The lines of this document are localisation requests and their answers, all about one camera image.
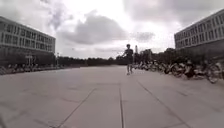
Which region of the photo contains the row of parked bicycles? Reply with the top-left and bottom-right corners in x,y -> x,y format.
0,61 -> 64,76
133,58 -> 224,85

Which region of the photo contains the grey building with window rows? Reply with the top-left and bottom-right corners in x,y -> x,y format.
173,8 -> 224,62
0,15 -> 57,66

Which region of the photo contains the person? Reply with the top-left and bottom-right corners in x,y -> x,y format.
121,43 -> 135,76

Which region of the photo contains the grey paved plaza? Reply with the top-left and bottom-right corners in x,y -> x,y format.
0,64 -> 224,128

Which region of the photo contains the row of trees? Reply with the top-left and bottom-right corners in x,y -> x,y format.
54,47 -> 188,67

